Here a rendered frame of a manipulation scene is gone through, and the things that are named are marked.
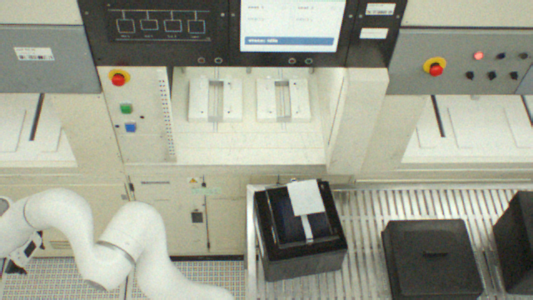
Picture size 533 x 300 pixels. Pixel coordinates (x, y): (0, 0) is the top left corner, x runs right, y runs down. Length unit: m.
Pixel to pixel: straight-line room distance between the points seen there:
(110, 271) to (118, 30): 0.70
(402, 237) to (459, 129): 0.55
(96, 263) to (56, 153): 1.07
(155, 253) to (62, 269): 1.66
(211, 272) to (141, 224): 1.59
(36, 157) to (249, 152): 0.80
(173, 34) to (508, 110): 1.47
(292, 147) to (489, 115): 0.83
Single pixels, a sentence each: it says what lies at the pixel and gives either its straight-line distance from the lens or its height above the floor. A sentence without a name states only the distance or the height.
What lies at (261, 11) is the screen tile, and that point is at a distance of 1.63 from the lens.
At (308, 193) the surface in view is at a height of 1.08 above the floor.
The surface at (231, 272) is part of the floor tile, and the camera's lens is 2.94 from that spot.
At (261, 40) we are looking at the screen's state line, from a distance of 1.71.
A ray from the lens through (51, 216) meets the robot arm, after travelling 1.39.
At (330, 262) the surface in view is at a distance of 2.06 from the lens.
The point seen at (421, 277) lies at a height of 0.86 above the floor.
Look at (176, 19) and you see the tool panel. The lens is 1.66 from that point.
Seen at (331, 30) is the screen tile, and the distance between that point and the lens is 1.70.
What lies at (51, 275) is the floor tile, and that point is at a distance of 3.07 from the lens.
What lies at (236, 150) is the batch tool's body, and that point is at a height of 0.87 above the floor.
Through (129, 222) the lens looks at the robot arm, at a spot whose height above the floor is 1.51.
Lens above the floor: 2.71
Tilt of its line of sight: 55 degrees down
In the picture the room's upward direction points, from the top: 5 degrees clockwise
